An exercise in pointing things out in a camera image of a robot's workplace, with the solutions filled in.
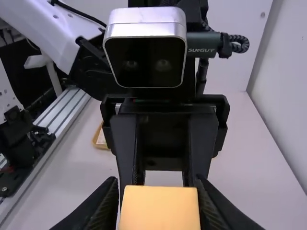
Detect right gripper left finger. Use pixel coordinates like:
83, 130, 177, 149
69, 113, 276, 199
47, 176, 120, 230

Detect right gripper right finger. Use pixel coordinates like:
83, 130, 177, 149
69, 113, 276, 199
196, 173, 265, 230

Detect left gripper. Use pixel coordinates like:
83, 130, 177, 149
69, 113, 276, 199
100, 94, 231, 187

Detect yellow toy car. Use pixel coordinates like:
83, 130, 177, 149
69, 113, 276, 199
117, 184, 201, 230

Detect tan tray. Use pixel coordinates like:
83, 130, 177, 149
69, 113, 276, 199
91, 119, 107, 150

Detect silver rails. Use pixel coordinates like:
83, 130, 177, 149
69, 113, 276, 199
0, 85, 93, 207

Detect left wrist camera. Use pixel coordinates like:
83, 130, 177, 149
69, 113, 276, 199
103, 6, 188, 89

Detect black cable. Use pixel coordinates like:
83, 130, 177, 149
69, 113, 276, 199
186, 20, 251, 95

